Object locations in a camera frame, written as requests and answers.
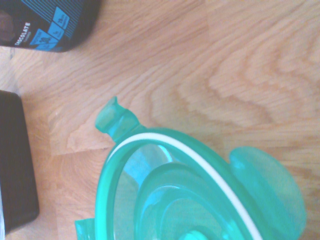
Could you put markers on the green round container lid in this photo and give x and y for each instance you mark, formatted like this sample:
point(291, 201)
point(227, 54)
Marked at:
point(180, 195)

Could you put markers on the black tray clear lid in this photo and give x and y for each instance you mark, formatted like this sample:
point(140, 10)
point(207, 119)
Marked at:
point(15, 162)

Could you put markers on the black Vega protein tub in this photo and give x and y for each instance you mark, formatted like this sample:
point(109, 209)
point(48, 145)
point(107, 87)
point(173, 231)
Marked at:
point(50, 22)

